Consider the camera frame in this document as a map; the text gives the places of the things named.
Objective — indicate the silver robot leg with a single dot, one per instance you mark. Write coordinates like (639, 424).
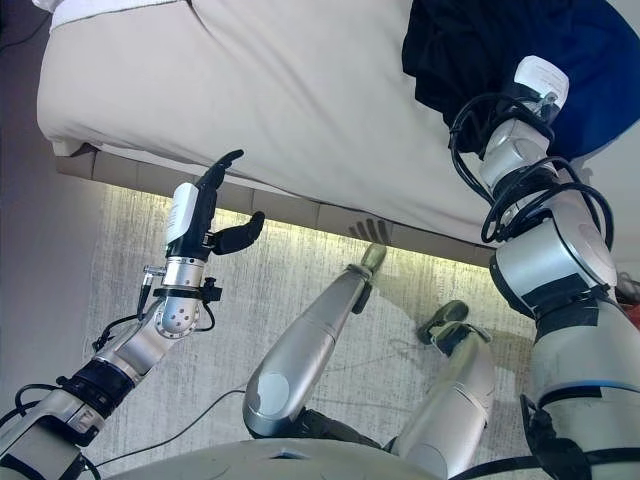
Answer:
(450, 395)
(305, 345)

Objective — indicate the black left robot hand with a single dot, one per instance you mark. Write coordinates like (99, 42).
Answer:
(182, 215)

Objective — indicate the black garment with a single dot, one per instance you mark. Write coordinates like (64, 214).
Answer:
(460, 50)

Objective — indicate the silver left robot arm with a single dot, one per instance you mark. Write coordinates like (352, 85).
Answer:
(140, 345)

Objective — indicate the silver left robot leg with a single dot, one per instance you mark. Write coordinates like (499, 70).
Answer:
(305, 345)

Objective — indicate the silver right robot leg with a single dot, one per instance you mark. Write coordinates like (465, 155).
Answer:
(450, 395)

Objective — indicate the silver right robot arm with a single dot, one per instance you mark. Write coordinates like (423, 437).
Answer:
(555, 265)

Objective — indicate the beige covered bed mattress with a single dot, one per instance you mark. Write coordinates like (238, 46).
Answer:
(250, 90)

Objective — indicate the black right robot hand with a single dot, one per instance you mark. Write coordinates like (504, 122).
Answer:
(542, 80)

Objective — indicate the white duvet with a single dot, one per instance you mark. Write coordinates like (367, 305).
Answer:
(100, 10)

